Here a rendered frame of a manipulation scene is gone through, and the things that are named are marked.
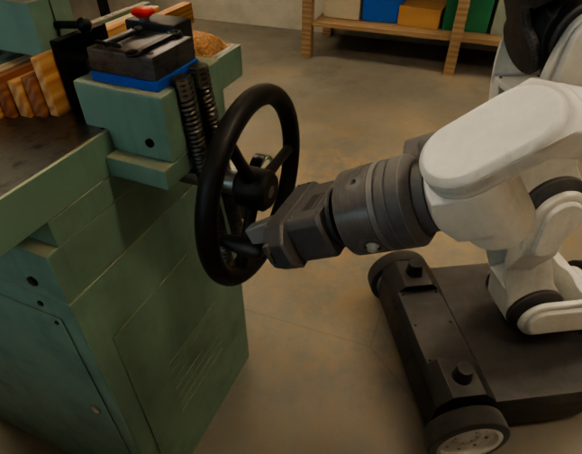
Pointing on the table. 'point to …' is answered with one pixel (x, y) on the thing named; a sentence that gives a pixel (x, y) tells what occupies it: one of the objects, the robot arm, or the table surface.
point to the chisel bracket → (26, 24)
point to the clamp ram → (76, 57)
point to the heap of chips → (207, 44)
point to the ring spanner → (152, 44)
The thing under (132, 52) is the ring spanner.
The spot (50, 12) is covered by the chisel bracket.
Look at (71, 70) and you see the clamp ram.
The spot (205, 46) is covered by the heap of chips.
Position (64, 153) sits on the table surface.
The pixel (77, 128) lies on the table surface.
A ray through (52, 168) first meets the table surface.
